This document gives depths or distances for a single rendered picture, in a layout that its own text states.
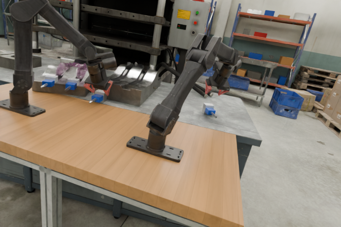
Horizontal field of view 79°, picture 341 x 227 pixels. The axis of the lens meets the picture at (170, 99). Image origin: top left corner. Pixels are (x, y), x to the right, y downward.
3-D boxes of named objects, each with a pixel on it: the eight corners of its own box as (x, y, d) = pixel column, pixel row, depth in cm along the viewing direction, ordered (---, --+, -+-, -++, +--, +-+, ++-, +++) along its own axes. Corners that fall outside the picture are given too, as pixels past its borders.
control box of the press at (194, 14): (177, 156, 211) (210, 2, 164) (149, 149, 214) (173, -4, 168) (180, 146, 232) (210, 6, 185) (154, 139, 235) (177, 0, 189)
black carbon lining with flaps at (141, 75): (134, 89, 113) (136, 72, 110) (106, 83, 115) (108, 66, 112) (150, 77, 146) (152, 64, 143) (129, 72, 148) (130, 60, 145)
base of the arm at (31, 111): (7, 83, 88) (-10, 86, 82) (46, 93, 84) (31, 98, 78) (8, 100, 91) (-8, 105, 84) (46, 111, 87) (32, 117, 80)
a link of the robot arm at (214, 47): (224, 47, 100) (193, 29, 75) (242, 51, 95) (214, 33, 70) (216, 72, 102) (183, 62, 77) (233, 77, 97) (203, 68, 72)
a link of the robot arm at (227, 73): (223, 69, 106) (229, 58, 101) (232, 75, 104) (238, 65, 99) (215, 73, 102) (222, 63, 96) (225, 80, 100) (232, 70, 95)
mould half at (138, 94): (139, 106, 109) (142, 82, 105) (94, 96, 112) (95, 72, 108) (160, 85, 156) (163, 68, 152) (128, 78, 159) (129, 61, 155)
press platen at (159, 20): (164, 42, 168) (168, 17, 162) (23, 15, 183) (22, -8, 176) (178, 40, 246) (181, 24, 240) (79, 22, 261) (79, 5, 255)
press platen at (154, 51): (160, 70, 175) (163, 49, 170) (25, 42, 190) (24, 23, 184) (174, 60, 254) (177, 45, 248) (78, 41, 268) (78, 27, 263)
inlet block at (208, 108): (218, 122, 108) (221, 112, 106) (210, 121, 106) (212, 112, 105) (209, 112, 119) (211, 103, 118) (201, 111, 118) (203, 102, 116)
